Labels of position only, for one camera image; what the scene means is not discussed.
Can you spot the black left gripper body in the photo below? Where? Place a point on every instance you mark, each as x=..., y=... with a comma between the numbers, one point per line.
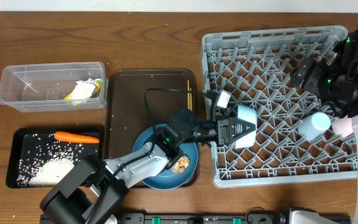
x=224, y=131

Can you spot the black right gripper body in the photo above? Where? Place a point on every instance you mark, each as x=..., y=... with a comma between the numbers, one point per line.
x=316, y=81

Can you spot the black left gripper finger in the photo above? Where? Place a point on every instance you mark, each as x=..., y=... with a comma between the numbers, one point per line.
x=241, y=125
x=242, y=138

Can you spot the light blue rice bowl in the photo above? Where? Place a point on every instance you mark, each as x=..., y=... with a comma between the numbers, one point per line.
x=247, y=114

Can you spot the light blue cup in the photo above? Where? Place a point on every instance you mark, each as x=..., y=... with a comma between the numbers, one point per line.
x=314, y=126

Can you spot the pink cup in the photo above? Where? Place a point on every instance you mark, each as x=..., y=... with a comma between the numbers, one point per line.
x=343, y=127

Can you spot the yellow snack wrapper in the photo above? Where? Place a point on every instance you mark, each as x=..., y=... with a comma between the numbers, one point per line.
x=96, y=82

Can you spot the orange carrot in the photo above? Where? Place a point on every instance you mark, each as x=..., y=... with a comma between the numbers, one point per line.
x=76, y=138

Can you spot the white rice pile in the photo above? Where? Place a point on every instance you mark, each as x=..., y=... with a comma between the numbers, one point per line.
x=45, y=161

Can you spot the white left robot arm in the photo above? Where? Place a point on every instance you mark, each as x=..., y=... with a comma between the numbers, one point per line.
x=95, y=188

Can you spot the grey dishwasher rack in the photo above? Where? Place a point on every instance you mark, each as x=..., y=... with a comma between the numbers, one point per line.
x=254, y=68

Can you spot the black waste tray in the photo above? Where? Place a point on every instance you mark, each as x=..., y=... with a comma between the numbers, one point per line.
x=18, y=138

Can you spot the wooden chopstick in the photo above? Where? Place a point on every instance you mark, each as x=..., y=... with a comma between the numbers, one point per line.
x=190, y=104
x=188, y=86

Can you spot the brown food scrap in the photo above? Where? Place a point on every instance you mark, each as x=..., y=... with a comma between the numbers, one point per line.
x=181, y=165

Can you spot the dark blue plate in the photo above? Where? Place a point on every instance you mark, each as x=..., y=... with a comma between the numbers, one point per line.
x=168, y=180

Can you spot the brown serving tray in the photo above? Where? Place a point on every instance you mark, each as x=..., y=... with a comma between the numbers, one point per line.
x=132, y=95

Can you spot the clear plastic bin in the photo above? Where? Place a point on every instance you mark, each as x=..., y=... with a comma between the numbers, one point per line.
x=42, y=87

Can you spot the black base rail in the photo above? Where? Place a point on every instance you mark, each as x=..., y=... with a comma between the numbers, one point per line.
x=254, y=217

